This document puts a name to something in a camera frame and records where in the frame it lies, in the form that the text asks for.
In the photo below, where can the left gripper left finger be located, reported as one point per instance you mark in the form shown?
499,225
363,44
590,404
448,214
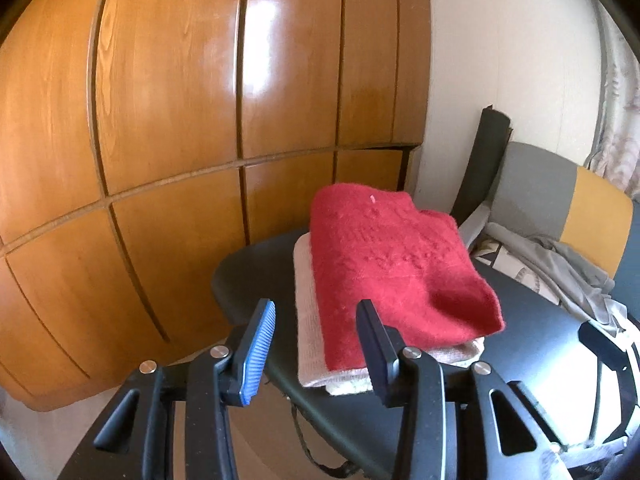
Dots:
250,345

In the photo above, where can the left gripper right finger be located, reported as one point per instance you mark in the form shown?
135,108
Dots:
380,354

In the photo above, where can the red knit sweater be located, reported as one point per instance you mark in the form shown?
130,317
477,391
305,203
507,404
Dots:
369,244

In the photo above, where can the cream folded sweater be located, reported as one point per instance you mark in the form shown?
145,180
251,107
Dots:
320,339

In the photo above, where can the cream patterned pillow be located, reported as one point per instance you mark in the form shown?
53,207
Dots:
497,256

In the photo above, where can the grey hoodie garment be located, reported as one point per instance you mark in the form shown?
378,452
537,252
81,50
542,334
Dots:
584,290

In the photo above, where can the colour block sofa cushion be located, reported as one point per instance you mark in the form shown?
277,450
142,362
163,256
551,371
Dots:
542,195

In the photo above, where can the black rolled mat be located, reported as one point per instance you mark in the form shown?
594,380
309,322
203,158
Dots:
492,136

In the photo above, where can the wooden wardrobe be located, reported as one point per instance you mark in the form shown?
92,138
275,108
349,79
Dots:
142,141

